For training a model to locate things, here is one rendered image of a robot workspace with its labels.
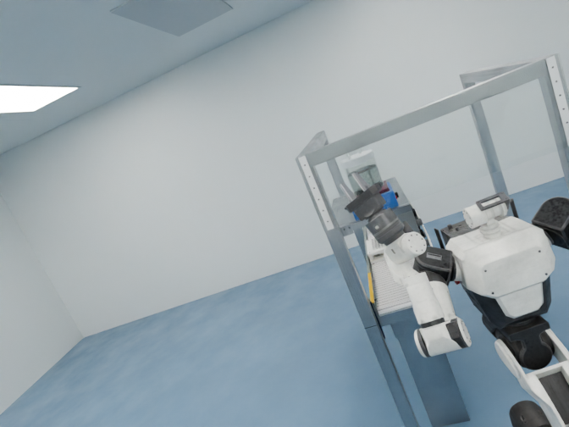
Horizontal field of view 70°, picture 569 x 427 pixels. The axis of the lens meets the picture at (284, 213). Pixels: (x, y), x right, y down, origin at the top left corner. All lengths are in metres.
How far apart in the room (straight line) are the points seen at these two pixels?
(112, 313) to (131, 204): 1.78
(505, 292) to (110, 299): 5.89
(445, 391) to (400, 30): 3.82
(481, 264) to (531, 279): 0.16
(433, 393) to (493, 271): 1.22
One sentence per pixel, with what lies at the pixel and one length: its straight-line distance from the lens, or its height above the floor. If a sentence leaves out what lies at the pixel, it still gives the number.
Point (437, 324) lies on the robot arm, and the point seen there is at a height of 1.17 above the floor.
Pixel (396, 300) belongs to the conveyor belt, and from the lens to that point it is 2.06.
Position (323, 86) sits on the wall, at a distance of 5.05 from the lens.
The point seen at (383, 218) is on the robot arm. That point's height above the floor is 1.45.
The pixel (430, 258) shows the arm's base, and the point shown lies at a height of 1.23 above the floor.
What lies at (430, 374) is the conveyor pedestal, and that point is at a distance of 2.41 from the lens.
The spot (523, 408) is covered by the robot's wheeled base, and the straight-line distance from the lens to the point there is 2.12.
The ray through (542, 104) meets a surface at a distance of 1.84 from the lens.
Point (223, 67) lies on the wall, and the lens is 5.26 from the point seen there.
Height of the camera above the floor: 1.80
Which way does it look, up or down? 12 degrees down
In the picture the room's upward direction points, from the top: 23 degrees counter-clockwise
